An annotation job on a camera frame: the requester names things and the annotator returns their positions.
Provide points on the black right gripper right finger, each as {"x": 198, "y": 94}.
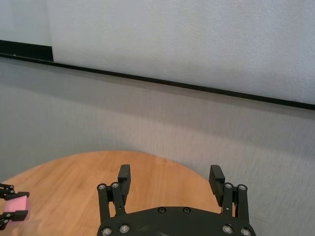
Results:
{"x": 217, "y": 184}

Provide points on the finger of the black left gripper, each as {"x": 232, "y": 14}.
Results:
{"x": 17, "y": 215}
{"x": 9, "y": 194}

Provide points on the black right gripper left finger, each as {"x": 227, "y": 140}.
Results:
{"x": 124, "y": 184}

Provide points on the pink cube block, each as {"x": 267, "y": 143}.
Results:
{"x": 18, "y": 203}

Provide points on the black horizontal wall rail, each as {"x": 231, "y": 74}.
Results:
{"x": 172, "y": 83}

